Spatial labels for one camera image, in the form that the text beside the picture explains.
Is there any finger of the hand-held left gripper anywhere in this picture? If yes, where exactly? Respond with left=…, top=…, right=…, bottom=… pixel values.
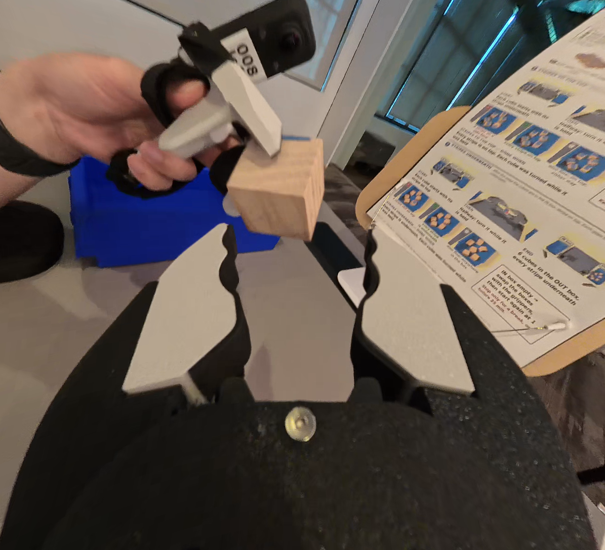
left=209, top=146, right=247, bottom=219
left=210, top=60, right=283, bottom=157

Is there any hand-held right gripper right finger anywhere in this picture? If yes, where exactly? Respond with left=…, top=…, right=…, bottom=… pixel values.
left=351, top=230, right=475, bottom=403

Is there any light wood cube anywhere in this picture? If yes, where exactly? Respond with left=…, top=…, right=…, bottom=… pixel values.
left=226, top=136, right=326, bottom=242

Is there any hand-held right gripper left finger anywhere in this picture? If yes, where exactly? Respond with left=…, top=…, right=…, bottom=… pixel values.
left=122, top=224, right=251, bottom=406

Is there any person's left hand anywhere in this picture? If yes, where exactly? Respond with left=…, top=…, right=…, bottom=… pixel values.
left=0, top=53, right=210, bottom=192

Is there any blue plastic bin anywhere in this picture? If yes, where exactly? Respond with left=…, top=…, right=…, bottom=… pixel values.
left=68, top=155, right=282, bottom=269

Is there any black rounded object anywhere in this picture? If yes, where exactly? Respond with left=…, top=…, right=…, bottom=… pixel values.
left=0, top=200, right=65, bottom=284

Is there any black wrist band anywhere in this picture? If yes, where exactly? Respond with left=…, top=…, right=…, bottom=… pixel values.
left=0, top=119, right=82, bottom=178

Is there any person's left forearm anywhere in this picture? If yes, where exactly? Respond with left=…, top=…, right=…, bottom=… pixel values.
left=0, top=160, right=72, bottom=210

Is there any wooden instruction board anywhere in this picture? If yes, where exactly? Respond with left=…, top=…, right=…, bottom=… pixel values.
left=355, top=6, right=605, bottom=378

